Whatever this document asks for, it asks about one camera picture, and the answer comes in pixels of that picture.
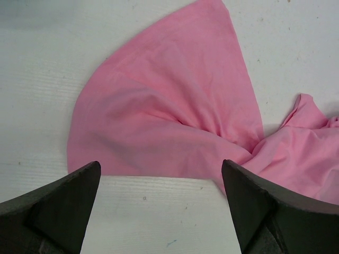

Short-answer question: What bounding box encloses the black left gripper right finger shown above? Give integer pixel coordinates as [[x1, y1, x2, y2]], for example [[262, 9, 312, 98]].
[[221, 160, 338, 253]]

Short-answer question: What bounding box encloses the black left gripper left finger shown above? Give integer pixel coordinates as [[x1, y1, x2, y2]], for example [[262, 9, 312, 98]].
[[1, 161, 101, 253]]

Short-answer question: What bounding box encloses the pink t-shirt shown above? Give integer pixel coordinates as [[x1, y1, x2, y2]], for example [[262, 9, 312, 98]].
[[67, 1, 338, 204]]

